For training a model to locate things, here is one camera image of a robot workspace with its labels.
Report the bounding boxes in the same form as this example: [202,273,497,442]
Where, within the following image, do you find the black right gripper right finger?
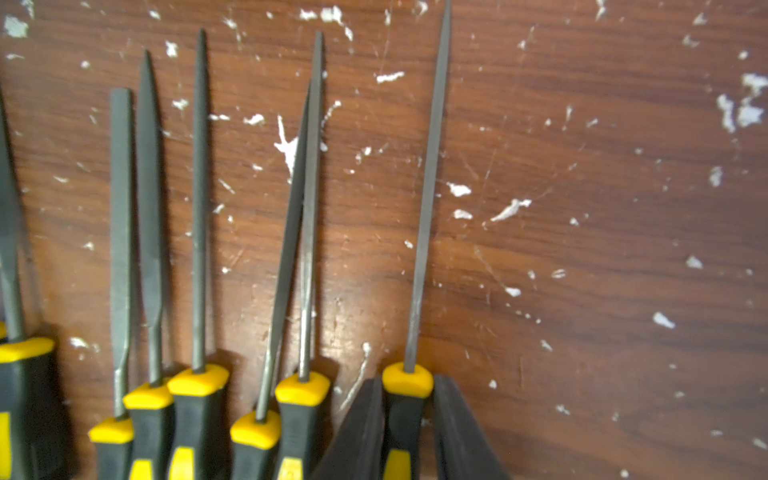
[433,375,510,480]

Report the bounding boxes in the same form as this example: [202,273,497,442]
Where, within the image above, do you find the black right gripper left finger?
[310,377,385,480]

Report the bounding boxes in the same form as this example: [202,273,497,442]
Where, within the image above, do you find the needle file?
[381,1,452,479]
[89,88,135,479]
[1,114,67,479]
[167,30,229,479]
[230,103,309,479]
[274,31,330,479]
[124,51,174,479]

